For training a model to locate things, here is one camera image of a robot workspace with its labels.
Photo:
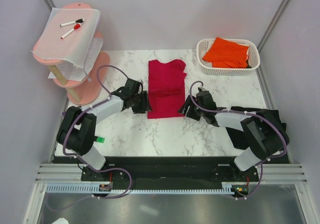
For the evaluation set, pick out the green capped marker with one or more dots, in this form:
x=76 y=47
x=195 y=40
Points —
x=99 y=139

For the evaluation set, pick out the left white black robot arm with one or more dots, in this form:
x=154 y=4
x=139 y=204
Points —
x=77 y=131

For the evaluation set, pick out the red capped whiteboard marker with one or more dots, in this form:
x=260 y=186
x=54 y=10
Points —
x=77 y=26

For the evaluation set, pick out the white plastic basket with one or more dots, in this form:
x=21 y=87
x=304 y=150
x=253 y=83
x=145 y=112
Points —
x=253 y=62

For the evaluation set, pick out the white mesh cloth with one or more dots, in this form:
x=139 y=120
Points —
x=50 y=46

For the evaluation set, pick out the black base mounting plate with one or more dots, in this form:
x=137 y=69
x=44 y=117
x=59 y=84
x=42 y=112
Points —
x=170 y=172

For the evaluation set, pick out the black t shirt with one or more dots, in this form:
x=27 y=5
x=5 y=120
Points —
x=237 y=137

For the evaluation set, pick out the crumpled white paper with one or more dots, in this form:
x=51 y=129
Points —
x=60 y=221

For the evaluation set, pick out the aluminium frame rail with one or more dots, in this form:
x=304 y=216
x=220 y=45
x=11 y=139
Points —
x=272 y=174

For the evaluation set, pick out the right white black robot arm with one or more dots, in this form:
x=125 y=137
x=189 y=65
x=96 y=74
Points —
x=258 y=132

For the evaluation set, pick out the white slotted cable duct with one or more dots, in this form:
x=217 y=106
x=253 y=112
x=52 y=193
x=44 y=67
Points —
x=90 y=188

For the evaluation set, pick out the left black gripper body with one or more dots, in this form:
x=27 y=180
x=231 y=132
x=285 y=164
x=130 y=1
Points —
x=133 y=95

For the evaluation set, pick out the white paper sheets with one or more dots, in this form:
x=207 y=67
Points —
x=81 y=61

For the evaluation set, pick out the orange t shirt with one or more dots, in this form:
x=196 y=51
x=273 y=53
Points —
x=227 y=54

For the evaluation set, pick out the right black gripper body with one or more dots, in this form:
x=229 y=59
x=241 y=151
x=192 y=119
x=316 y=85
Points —
x=201 y=111

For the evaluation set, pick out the black capped whiteboard marker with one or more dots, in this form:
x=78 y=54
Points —
x=81 y=20

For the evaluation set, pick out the red t shirt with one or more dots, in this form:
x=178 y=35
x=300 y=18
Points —
x=166 y=88

